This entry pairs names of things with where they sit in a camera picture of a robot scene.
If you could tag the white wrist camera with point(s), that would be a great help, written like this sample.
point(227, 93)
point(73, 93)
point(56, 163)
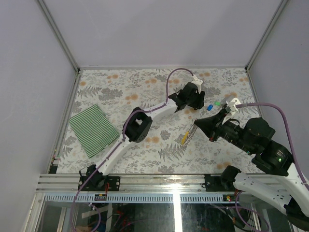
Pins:
point(230, 104)
point(197, 82)

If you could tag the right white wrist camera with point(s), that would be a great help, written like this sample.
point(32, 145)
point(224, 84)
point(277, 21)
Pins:
point(230, 104)

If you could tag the floral table mat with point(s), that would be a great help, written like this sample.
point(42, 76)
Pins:
point(118, 92)

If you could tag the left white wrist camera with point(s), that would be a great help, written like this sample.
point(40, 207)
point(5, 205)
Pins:
point(197, 82)

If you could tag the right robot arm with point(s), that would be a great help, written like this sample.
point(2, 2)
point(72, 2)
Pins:
point(270, 157)

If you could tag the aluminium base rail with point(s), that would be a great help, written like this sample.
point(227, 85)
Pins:
point(139, 188)

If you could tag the green striped cloth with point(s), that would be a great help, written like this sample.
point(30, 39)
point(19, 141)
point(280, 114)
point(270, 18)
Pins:
point(93, 130)

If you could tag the blue key tag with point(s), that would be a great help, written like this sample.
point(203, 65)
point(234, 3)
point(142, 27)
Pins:
point(209, 108)

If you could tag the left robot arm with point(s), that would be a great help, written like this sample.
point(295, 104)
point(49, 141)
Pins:
point(135, 130)

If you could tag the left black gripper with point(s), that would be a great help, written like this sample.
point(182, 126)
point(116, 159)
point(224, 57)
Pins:
point(196, 100)

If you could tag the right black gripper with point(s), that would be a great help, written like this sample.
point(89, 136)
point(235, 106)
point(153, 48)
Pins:
point(211, 125)

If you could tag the yellow key tag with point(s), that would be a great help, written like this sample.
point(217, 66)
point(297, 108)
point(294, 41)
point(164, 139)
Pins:
point(185, 138)

